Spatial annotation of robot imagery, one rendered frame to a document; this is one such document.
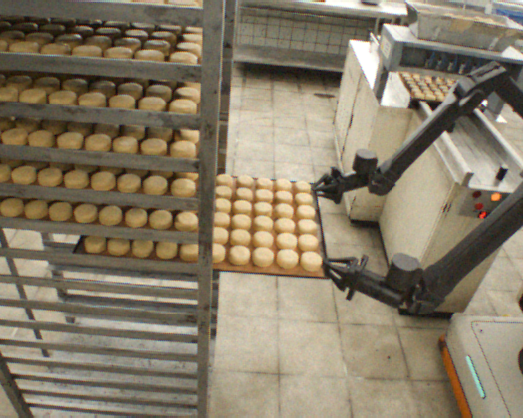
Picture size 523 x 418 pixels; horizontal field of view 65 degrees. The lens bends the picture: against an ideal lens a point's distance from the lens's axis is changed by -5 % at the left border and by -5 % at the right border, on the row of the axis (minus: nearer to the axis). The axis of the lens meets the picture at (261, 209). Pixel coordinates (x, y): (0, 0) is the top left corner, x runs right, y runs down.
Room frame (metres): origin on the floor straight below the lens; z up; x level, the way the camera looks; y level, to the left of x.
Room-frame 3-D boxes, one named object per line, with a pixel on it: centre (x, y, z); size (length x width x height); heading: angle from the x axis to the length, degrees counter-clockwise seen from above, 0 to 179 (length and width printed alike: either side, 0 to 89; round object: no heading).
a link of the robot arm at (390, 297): (0.69, -0.32, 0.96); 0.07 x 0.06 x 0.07; 64
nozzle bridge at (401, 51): (2.30, -0.90, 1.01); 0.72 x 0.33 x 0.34; 91
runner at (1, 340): (0.68, 0.41, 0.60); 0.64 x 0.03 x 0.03; 94
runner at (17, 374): (0.68, 0.41, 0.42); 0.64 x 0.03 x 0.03; 94
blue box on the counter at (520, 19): (5.00, -2.55, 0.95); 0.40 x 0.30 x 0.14; 96
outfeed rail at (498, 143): (2.41, -1.04, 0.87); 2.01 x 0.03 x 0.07; 1
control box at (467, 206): (1.43, -0.92, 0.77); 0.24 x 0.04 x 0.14; 91
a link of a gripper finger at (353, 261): (0.74, -0.20, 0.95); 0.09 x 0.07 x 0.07; 64
